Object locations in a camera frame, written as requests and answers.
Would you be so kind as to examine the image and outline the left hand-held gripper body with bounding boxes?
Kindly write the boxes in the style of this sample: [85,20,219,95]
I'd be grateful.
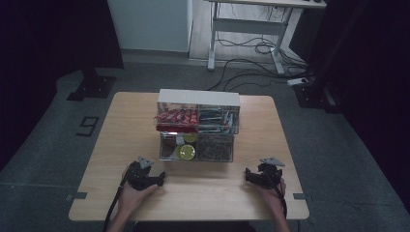
[124,157,156,191]

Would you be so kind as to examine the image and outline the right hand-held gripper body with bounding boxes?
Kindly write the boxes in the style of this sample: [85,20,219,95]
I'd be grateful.
[256,157,286,189]

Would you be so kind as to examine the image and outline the white-topped clear drawer organizer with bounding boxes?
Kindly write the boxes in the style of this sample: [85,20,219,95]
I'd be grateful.
[154,88,242,163]

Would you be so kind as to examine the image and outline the person's right hand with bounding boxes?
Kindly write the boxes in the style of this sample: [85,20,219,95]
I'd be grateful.
[257,178,288,211]

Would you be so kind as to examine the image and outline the person's left hand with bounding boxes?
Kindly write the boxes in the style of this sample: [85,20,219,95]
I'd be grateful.
[117,172,159,214]

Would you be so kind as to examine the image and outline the large yellow-green round lid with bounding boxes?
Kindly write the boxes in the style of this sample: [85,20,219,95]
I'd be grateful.
[174,144,196,160]

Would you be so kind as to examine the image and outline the grey tape strip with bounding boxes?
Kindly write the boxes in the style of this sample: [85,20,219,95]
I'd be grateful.
[292,192,313,203]
[66,191,88,202]

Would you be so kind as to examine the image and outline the pile of dark clips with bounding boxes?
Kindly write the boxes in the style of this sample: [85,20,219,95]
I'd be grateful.
[196,134,233,161]

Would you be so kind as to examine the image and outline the small yellow-green round lid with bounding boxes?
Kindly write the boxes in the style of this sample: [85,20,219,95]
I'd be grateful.
[183,132,199,144]

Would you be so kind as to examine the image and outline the pile of red packets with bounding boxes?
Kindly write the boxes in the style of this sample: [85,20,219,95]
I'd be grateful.
[154,108,200,132]

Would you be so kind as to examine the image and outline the pile of grey packets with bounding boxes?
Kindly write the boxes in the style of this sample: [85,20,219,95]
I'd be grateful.
[198,108,239,134]

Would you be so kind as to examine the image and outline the black stand with flat base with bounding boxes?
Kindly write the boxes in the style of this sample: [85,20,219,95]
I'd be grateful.
[66,66,117,102]
[293,47,343,114]

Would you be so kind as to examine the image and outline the white power strip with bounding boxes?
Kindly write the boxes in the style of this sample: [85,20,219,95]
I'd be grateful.
[286,76,309,87]

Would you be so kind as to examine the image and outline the white cabinet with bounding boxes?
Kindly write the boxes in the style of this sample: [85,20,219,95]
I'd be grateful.
[106,0,194,53]

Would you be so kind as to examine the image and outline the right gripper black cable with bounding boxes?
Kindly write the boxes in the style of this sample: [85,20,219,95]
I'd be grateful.
[264,167,289,218]

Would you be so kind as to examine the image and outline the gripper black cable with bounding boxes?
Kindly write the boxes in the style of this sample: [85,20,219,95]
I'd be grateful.
[264,167,289,218]
[102,178,129,232]

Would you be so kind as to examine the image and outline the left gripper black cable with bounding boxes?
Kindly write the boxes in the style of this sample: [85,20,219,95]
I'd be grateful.
[102,178,129,232]

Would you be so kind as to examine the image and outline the tangle of black floor cables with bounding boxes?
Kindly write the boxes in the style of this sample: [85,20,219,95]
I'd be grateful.
[206,32,311,92]

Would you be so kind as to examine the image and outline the white metal-frame desk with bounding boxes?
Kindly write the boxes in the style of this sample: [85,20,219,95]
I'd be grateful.
[206,0,328,76]

